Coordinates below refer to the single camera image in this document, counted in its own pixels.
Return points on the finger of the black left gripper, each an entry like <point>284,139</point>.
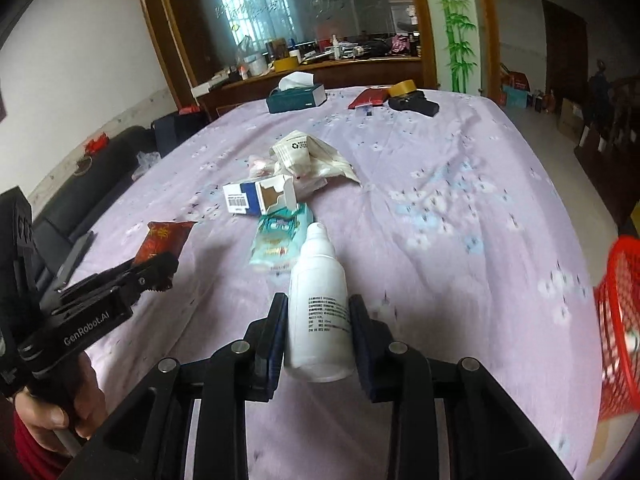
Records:
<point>145,272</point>

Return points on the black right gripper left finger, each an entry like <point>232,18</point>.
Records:
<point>190,417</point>

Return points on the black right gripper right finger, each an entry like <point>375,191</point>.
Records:
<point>446,414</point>

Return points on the white plastic bottle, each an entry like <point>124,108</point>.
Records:
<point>319,333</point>

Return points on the left hand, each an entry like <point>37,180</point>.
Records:
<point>43,419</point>

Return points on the red foil snack packet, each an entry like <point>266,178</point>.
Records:
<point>164,237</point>

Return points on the black sofa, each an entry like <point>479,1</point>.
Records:
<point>82,200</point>

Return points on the teal wet wipes pack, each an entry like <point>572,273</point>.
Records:
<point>279,237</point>

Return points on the white blue barcode box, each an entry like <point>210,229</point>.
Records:
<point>261,196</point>

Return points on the crumpled white plastic bag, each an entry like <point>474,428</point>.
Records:
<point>261,167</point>

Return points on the crumpled beige paper bag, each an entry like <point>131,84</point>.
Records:
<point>307,157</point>

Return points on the red plastic mesh basket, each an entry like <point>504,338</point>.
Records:
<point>617,302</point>

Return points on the lilac floral tablecloth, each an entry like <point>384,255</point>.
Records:
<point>452,232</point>

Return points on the teal tissue box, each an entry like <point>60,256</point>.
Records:
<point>296,91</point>

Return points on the yellow round tin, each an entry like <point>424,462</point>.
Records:
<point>282,65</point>

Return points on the red packet near tape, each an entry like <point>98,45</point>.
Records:
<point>369,97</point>

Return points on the wooden sideboard shelf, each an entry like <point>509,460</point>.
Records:
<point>333,75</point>

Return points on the black device on table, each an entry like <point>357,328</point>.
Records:
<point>414,102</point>

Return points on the brown tape roll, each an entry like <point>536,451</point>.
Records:
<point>402,88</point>

